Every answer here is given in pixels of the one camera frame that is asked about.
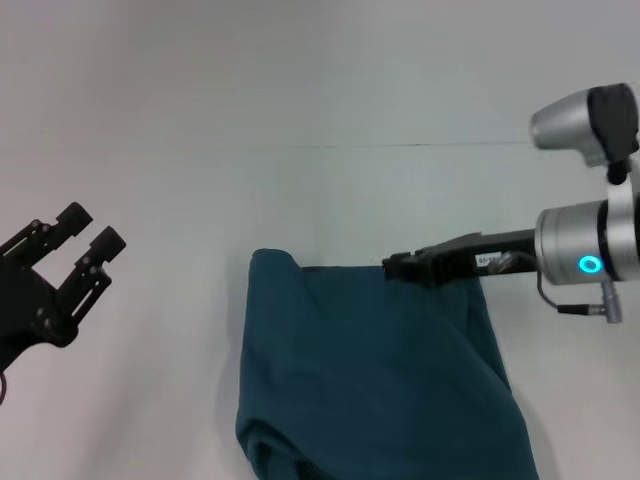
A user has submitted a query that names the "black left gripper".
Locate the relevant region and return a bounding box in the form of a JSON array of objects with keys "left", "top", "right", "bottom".
[{"left": 0, "top": 201, "right": 128, "bottom": 375}]

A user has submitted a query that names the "blue shirt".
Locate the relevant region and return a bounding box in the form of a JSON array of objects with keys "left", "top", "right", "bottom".
[{"left": 234, "top": 248, "right": 541, "bottom": 480}]

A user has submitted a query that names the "right arm cable with plug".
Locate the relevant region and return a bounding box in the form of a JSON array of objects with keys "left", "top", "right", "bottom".
[{"left": 478, "top": 252, "right": 625, "bottom": 326}]

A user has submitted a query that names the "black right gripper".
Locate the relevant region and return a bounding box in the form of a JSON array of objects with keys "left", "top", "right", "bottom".
[{"left": 382, "top": 228, "right": 540, "bottom": 291}]

